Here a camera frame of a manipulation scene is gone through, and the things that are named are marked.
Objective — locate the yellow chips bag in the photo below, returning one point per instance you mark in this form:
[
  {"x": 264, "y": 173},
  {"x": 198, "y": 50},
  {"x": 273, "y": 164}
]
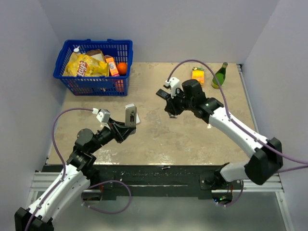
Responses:
[{"x": 82, "y": 65}]

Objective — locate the brown bread bag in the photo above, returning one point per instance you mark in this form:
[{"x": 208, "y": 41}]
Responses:
[{"x": 96, "y": 54}]

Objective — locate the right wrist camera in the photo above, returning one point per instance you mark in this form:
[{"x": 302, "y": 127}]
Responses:
[{"x": 173, "y": 84}]

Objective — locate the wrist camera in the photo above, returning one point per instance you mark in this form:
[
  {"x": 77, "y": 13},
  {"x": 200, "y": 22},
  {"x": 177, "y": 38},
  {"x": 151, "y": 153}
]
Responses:
[
  {"x": 173, "y": 84},
  {"x": 102, "y": 115}
]

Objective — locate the black remote control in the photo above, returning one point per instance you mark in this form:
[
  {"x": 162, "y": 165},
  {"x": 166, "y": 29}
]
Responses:
[{"x": 162, "y": 94}]

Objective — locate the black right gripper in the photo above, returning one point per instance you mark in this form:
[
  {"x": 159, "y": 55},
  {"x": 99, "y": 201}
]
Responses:
[{"x": 171, "y": 106}]

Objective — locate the orange juice carton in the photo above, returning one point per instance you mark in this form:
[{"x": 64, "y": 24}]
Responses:
[{"x": 112, "y": 66}]

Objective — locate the grey remote control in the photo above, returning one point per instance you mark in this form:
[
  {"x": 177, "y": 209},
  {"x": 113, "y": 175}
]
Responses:
[{"x": 130, "y": 108}]

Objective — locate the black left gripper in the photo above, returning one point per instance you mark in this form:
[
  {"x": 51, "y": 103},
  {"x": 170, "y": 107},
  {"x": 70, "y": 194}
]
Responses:
[{"x": 119, "y": 131}]

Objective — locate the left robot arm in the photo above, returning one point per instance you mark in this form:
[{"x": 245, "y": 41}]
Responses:
[{"x": 76, "y": 176}]

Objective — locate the green glass bottle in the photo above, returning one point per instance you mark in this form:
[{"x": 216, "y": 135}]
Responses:
[{"x": 220, "y": 76}]

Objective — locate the white bottle cap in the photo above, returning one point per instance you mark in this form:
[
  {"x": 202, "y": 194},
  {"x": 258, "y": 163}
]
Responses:
[{"x": 77, "y": 50}]

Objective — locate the yellow orange sponge pack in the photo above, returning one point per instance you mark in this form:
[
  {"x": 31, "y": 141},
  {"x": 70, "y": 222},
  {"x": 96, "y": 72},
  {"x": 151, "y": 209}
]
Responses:
[{"x": 198, "y": 74}]

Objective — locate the blue plastic shopping basket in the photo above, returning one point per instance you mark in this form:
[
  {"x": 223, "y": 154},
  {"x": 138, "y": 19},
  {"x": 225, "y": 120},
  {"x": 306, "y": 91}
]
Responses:
[{"x": 120, "y": 49}]

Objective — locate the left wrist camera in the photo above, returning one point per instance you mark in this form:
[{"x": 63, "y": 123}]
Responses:
[{"x": 102, "y": 115}]

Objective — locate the white remote control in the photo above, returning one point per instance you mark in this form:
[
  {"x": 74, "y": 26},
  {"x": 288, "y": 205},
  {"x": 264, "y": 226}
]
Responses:
[{"x": 137, "y": 119}]

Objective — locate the aluminium rail frame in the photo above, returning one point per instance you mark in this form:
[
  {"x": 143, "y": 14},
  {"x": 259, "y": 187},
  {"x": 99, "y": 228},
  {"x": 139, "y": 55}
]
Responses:
[{"x": 226, "y": 199}]

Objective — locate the orange fruit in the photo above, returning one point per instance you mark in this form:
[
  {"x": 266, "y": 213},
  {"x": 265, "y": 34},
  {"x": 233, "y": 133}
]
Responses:
[{"x": 122, "y": 68}]

